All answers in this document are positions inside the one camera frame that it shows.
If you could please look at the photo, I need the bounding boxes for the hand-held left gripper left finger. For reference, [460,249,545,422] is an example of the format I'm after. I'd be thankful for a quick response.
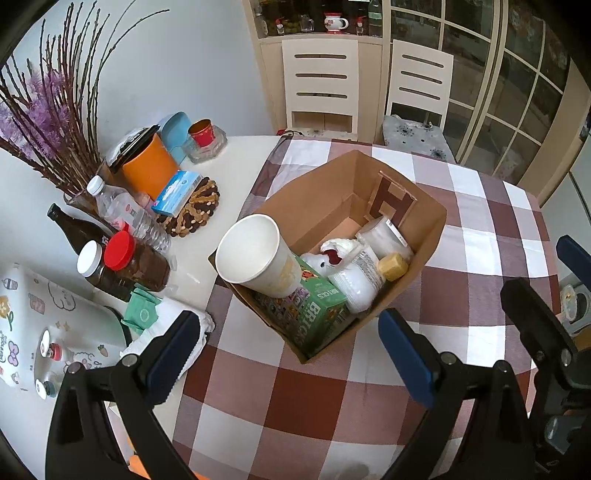
[45,310,201,480]

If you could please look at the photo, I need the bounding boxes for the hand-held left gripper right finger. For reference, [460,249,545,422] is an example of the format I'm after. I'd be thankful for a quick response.
[378,308,532,480]

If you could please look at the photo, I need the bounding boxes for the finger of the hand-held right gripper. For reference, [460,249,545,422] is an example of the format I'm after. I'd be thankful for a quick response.
[555,235,591,288]
[500,277,585,398]

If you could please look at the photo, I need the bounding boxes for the white plastic bottle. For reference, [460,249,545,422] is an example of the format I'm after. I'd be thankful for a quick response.
[329,244,386,313]

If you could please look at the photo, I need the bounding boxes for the yellow block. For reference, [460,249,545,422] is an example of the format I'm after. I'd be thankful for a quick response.
[378,252,411,281]

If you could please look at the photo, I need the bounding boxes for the green toy bricks box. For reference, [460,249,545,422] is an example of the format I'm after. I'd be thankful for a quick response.
[252,255,356,358]

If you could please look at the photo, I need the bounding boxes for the clear plastic jar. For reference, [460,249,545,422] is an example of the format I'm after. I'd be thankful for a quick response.
[355,217,413,260]

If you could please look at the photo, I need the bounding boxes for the white plush keychain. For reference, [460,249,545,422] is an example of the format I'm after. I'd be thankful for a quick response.
[307,237,361,278]

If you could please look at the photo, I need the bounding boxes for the white paper cup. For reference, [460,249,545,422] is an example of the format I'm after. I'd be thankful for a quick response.
[215,213,303,298]

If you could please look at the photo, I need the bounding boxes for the brown cardboard box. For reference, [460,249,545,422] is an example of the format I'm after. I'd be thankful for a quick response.
[209,150,448,365]

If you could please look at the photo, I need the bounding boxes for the blue plastic container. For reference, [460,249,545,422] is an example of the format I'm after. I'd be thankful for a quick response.
[158,112,192,162]

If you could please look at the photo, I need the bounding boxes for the white cloth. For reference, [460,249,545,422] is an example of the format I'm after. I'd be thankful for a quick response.
[119,307,215,374]

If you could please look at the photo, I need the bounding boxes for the white round dish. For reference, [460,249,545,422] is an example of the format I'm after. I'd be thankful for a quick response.
[560,284,591,337]

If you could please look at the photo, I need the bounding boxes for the green sachet packets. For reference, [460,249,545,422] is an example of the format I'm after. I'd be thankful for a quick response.
[122,288,162,330]

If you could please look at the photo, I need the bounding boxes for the red-capped brown jar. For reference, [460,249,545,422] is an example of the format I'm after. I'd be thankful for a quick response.
[104,231,171,292]

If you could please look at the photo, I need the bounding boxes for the white-capped brown jar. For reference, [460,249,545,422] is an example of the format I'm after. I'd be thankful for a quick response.
[76,241,134,303]

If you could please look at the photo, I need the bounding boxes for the brown white checkered tablecloth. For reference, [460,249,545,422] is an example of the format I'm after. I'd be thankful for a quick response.
[173,136,561,480]

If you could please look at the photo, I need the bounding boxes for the white sticker-covered appliance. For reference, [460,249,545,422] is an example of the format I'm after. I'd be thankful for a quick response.
[0,263,132,393]

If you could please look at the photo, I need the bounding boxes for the brown beaded trivet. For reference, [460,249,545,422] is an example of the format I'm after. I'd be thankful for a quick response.
[157,176,221,238]

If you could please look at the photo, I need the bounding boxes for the clear plastic water bottle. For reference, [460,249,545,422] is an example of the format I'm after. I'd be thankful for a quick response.
[87,175,172,254]

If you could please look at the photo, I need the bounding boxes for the dark brown glass bottle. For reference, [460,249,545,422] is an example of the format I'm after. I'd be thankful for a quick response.
[47,203,123,252]

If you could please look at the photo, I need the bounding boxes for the blue tissue pack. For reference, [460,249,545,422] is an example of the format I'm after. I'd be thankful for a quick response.
[151,171,204,217]

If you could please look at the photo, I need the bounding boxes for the glass vase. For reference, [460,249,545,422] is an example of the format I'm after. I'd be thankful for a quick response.
[64,185,100,217]

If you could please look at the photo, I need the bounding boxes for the glass-paned door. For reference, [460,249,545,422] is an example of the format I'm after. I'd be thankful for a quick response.
[388,0,591,204]

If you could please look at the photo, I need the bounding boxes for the orange canister black lid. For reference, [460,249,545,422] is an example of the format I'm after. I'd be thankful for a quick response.
[107,127,180,195]

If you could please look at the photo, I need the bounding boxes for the grey floral chair cushion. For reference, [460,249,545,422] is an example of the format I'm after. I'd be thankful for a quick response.
[381,114,452,162]

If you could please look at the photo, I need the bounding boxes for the clear glass dish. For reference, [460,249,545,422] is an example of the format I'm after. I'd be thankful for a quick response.
[182,124,228,163]

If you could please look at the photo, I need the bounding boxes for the red cup gold rim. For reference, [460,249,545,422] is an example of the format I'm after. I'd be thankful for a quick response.
[188,119,214,147]

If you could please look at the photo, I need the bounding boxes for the cream slatted chair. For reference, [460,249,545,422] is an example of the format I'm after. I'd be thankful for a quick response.
[281,38,360,141]
[381,39,454,162]

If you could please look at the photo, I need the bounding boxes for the purple artificial flowers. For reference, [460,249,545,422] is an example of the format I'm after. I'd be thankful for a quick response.
[0,69,70,139]

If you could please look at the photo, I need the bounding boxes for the bundle of dry branches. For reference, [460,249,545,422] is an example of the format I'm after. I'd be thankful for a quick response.
[0,0,171,199]

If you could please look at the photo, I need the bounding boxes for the cream display cabinet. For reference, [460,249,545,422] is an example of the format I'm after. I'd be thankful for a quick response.
[242,0,393,139]

